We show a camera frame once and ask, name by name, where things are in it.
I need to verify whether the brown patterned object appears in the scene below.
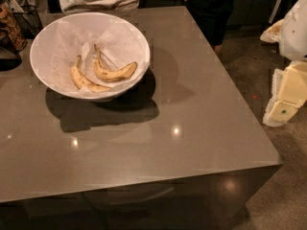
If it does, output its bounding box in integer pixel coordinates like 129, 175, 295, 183
0, 1, 27, 52

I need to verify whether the white bowl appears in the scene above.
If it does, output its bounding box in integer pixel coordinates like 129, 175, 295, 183
29, 11, 152, 102

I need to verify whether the white paper liner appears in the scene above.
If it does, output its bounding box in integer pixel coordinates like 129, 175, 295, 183
34, 17, 151, 97

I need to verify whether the black wire basket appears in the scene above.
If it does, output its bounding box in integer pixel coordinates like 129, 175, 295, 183
10, 0, 43, 39

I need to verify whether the dark object at left edge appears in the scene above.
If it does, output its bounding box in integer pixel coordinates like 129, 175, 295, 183
0, 30, 22, 71

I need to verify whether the yellow banana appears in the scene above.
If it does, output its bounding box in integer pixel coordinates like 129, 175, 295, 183
93, 45, 137, 82
70, 56, 109, 93

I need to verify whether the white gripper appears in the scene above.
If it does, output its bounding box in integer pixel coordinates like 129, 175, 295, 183
260, 0, 307, 127

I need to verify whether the person in black clothes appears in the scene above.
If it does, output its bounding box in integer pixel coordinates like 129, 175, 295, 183
183, 0, 234, 56

